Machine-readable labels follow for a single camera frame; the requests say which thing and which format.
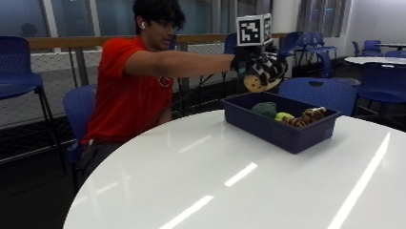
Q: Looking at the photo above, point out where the black and white plush toy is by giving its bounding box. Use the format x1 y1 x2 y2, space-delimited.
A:
242 52 289 94

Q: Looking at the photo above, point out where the blue chair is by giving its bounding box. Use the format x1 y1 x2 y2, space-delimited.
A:
62 83 98 192
277 31 339 79
351 39 383 57
278 76 359 117
383 50 406 59
222 32 238 55
0 35 68 175
354 62 406 128

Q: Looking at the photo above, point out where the white marker cube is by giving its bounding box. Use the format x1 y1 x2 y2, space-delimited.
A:
234 12 274 47

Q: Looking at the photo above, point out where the green plush toy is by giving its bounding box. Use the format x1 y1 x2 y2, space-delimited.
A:
250 101 279 119

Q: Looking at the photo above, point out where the yellow-green plush toy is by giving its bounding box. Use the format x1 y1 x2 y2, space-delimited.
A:
274 112 295 122

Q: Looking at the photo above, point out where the dark blue plastic bin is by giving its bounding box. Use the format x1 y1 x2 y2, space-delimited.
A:
219 91 342 155

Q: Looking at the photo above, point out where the orange striped tiger plush toy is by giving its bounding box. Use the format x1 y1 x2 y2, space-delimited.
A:
282 106 329 128

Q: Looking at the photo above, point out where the the person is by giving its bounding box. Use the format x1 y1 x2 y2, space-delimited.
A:
78 0 235 179

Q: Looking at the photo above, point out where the white round table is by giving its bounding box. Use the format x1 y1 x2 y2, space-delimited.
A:
343 55 406 66

